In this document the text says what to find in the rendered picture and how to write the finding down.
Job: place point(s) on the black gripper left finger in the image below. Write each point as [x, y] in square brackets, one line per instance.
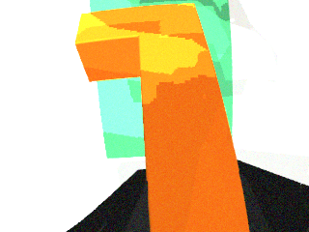
[126, 210]

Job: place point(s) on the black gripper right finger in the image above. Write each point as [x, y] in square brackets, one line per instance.
[273, 203]

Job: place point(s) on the orange l-shaped part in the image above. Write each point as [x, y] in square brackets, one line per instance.
[192, 171]

